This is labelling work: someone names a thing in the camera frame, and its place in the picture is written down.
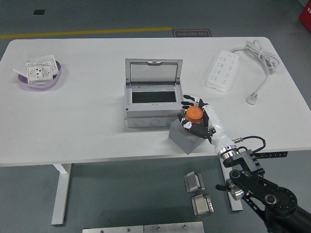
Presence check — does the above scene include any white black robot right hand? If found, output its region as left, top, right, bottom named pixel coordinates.
left=177, top=94, right=238, bottom=154

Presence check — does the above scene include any orange cylinder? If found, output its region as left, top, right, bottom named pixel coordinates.
left=184, top=105, right=204, bottom=125

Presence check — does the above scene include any grey electrical box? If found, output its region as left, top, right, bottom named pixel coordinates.
left=123, top=58, right=187, bottom=129

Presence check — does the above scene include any grey cube with round hole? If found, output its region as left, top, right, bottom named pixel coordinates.
left=169, top=118, right=206, bottom=155

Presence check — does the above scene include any grey metal block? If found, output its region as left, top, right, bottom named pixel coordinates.
left=184, top=171, right=206, bottom=194
left=191, top=194, right=215, bottom=216

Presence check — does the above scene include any black table control panel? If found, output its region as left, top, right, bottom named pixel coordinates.
left=254, top=150, right=289, bottom=160

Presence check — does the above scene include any white power strip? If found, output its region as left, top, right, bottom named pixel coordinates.
left=205, top=50, right=240, bottom=93

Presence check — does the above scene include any red object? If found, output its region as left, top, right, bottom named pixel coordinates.
left=298, top=6, right=311, bottom=29

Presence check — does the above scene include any white cover plate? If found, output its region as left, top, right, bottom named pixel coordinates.
left=12, top=54, right=61, bottom=79

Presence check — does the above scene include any purple bowl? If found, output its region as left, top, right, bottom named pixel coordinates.
left=17, top=60, right=63, bottom=92

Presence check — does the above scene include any white socket panel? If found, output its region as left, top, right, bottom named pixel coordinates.
left=25, top=60, right=54, bottom=86

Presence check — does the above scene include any white power cord with plug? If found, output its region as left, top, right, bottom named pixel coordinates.
left=230, top=39, right=281, bottom=105

